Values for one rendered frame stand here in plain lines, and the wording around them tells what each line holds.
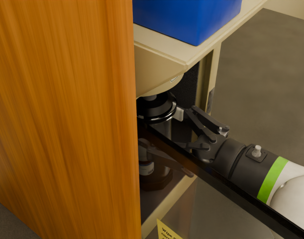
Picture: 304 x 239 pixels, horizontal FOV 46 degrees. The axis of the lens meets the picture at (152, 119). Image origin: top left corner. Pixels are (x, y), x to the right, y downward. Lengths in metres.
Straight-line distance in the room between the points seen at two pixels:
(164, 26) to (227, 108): 0.82
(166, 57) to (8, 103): 0.25
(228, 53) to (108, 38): 1.20
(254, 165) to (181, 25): 0.32
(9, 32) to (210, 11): 0.21
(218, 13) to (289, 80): 1.00
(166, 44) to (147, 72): 0.04
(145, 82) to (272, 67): 1.06
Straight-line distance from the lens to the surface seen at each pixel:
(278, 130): 1.17
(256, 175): 0.63
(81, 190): 0.52
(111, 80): 0.32
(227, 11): 0.43
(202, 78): 0.79
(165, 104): 0.70
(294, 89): 1.35
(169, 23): 0.40
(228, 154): 0.65
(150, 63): 0.39
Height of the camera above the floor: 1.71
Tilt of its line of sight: 43 degrees down
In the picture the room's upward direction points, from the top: straight up
